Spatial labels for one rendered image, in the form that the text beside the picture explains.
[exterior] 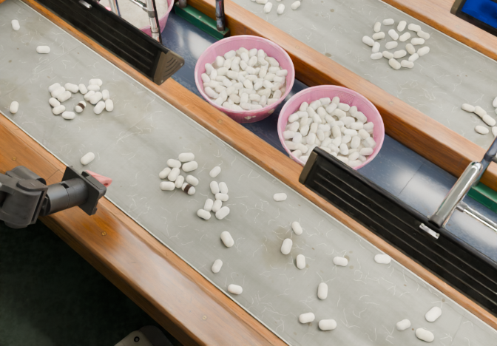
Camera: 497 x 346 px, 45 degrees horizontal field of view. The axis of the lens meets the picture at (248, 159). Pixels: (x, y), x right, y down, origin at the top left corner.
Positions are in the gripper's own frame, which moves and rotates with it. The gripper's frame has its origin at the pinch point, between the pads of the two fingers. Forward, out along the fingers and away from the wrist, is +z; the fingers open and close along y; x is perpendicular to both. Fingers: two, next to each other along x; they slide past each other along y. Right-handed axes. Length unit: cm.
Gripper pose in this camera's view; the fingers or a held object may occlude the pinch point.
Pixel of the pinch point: (108, 182)
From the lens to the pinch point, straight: 137.3
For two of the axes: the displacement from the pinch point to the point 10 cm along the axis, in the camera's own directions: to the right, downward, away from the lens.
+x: -4.1, 8.2, 3.9
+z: 4.8, -1.7, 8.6
